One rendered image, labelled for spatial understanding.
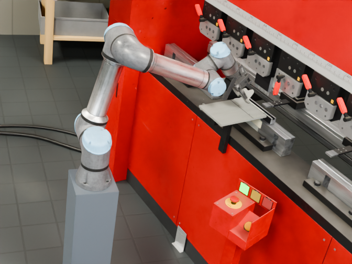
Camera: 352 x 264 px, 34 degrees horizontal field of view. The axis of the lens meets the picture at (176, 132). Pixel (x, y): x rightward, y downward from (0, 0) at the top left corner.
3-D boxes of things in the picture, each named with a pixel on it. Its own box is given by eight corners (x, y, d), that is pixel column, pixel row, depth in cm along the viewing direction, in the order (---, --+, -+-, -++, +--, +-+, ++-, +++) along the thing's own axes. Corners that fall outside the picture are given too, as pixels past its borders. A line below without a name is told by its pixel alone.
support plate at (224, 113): (198, 107, 268) (198, 105, 267) (243, 99, 281) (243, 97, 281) (220, 127, 255) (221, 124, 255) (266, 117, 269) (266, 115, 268)
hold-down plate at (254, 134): (224, 119, 285) (226, 114, 283) (233, 118, 288) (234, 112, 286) (263, 152, 265) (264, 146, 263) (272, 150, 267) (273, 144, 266)
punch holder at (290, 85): (272, 84, 257) (281, 50, 249) (286, 81, 262) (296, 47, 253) (294, 99, 247) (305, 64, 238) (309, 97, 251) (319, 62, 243)
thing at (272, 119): (243, 103, 282) (244, 98, 280) (248, 102, 283) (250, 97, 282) (270, 124, 268) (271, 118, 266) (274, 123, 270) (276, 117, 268)
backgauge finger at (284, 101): (255, 102, 281) (257, 93, 279) (295, 95, 295) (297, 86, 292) (271, 114, 273) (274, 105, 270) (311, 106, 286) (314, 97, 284)
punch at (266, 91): (253, 86, 274) (257, 68, 269) (256, 85, 275) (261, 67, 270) (266, 96, 267) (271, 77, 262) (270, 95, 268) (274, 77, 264)
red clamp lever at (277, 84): (271, 94, 253) (276, 74, 248) (277, 92, 255) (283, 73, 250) (273, 96, 252) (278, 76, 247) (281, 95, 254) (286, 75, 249)
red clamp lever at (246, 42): (243, 35, 262) (250, 54, 260) (250, 34, 264) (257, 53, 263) (241, 36, 264) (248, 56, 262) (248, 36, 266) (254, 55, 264)
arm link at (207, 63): (194, 78, 240) (216, 63, 239) (185, 66, 249) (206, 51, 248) (202, 91, 245) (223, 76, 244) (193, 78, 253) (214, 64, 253)
